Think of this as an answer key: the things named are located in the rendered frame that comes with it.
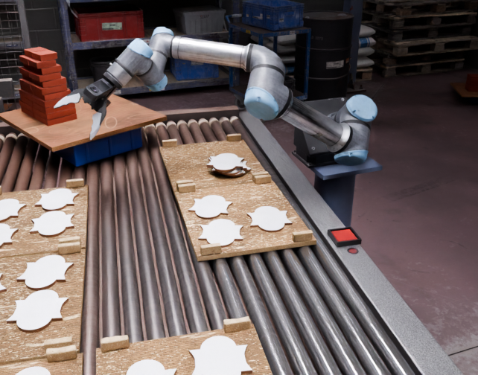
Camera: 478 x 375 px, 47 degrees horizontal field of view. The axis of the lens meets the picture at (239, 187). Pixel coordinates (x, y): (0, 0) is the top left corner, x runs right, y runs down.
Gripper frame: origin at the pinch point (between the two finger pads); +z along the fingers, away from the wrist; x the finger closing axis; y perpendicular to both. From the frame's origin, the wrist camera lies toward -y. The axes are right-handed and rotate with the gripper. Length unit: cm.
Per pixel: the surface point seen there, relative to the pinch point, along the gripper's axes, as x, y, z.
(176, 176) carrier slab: -36.2, 16.3, -9.5
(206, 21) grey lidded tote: 45, 413, -151
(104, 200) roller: -23.6, 6.1, 12.2
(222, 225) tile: -55, -18, -8
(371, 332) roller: -92, -61, -13
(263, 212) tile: -63, -13, -20
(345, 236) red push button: -84, -26, -30
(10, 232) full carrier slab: -10.7, -15.3, 34.2
